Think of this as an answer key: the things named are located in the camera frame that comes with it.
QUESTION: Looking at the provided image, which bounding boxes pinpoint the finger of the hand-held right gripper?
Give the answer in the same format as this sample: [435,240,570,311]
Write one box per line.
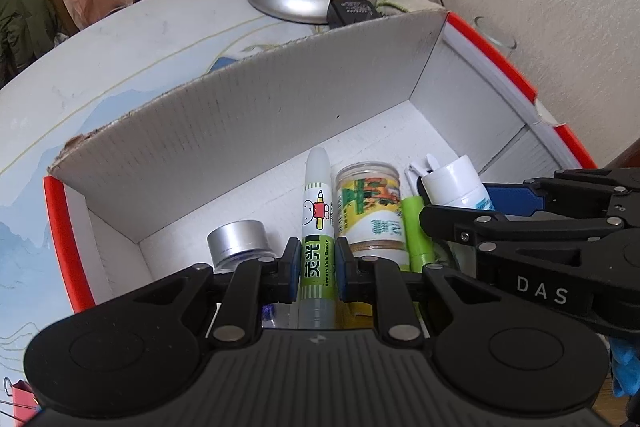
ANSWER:
[419,204,622,258]
[482,168,640,217]

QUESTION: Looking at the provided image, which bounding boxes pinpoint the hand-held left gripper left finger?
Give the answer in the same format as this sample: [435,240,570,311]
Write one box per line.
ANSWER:
[120,236,304,349]

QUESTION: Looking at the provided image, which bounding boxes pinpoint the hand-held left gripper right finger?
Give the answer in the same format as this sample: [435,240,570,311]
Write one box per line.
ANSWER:
[334,236,506,348]

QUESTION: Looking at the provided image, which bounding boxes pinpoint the green highlighter with white cap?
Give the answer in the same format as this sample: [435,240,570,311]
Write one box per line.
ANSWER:
[297,147,337,332]

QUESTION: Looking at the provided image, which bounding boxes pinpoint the white plastic bottle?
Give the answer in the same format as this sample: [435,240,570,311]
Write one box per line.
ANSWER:
[420,155,496,212]

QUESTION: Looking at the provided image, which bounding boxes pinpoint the clear jar with yellow-green label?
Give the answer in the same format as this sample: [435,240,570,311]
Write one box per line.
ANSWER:
[335,162,411,270]

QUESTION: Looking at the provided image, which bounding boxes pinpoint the light green marker pen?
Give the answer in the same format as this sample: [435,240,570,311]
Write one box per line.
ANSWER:
[401,195,438,273]

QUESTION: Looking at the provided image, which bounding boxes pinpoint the white sunglasses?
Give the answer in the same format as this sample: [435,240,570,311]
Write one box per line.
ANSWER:
[404,153,441,198]

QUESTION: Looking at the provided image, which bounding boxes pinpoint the red cardboard box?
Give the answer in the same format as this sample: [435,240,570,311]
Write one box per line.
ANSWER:
[44,9,598,313]

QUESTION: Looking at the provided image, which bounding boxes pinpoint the person's right hand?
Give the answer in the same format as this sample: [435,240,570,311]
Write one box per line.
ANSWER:
[609,334,640,400]

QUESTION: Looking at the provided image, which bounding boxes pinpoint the yellow object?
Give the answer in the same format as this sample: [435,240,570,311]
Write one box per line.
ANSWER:
[342,302,376,331]

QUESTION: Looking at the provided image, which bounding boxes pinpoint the clear jar with silver lid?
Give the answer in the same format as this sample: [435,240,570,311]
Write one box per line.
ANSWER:
[206,219,290,330]

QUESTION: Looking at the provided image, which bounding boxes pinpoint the clear drinking glass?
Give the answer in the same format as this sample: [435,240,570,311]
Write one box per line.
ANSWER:
[472,16,519,50]

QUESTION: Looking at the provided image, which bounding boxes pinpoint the black power adapter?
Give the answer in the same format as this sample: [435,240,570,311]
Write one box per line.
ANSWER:
[326,0,381,28]

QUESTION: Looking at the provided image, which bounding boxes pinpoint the pink binder clip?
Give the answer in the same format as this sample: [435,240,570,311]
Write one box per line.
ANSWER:
[0,377,42,427]

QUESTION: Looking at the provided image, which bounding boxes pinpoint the olive green jacket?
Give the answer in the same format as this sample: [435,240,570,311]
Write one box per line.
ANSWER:
[0,0,60,84]

